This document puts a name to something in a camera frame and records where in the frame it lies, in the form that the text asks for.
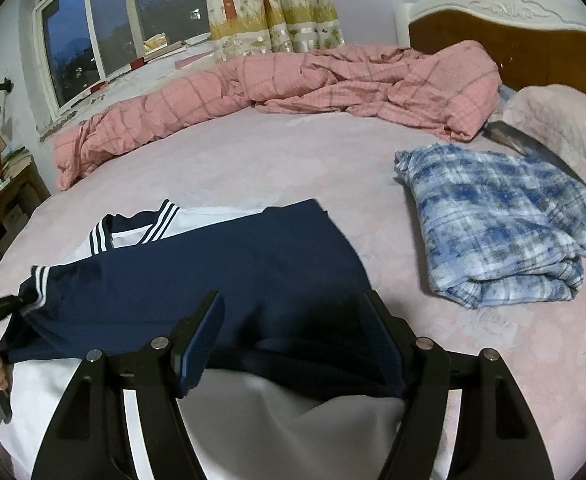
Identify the white wooden headboard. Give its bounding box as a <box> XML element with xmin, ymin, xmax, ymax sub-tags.
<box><xmin>395</xmin><ymin>0</ymin><xmax>586</xmax><ymax>94</ymax></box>

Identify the pink pillow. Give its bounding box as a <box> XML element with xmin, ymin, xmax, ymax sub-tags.
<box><xmin>485</xmin><ymin>84</ymin><xmax>586</xmax><ymax>185</ymax></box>

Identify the white navy varsity jacket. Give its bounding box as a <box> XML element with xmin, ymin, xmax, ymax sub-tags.
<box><xmin>0</xmin><ymin>200</ymin><xmax>408</xmax><ymax>479</ymax></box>

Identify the blue plaid folded garment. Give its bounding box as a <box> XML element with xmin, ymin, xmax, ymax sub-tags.
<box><xmin>394</xmin><ymin>143</ymin><xmax>586</xmax><ymax>310</ymax></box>

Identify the tree pattern curtain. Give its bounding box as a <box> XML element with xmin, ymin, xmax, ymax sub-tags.
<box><xmin>206</xmin><ymin>0</ymin><xmax>344</xmax><ymax>61</ymax></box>

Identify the white framed window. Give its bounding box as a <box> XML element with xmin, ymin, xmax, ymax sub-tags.
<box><xmin>32</xmin><ymin>0</ymin><xmax>209</xmax><ymax>117</ymax></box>

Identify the dark wooden desk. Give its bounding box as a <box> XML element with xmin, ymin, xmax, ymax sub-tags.
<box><xmin>0</xmin><ymin>156</ymin><xmax>51</xmax><ymax>261</ymax></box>

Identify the pink plaid quilt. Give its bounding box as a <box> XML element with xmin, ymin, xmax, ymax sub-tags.
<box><xmin>53</xmin><ymin>40</ymin><xmax>501</xmax><ymax>191</ymax></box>

